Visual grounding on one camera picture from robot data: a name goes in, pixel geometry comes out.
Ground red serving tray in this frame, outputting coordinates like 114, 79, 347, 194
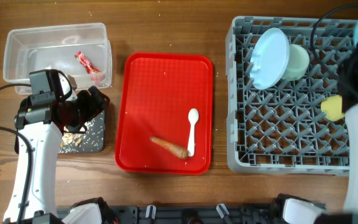
114, 52, 214, 175

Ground yellow plastic cup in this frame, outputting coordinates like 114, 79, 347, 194
321, 95, 345, 121

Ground clear plastic bin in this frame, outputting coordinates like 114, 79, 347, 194
3, 22, 113, 90

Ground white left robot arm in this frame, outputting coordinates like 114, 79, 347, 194
3, 69, 110, 223

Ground mint green bowl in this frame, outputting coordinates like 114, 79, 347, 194
282, 44, 310, 81

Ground white plastic spoon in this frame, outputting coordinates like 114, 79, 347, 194
187, 108, 199, 157

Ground grey dishwasher rack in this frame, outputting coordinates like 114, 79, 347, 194
225, 16, 355, 176

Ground orange carrot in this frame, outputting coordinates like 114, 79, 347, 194
150, 136, 188, 159

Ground spilled rice and food scraps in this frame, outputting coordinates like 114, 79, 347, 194
58, 117, 105, 154

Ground black plastic bin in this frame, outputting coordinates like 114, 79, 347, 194
15, 112, 104, 157

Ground large light blue plate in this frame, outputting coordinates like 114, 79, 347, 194
249, 28, 290, 90

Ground red snack wrapper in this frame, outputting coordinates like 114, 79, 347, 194
75, 51, 101, 74

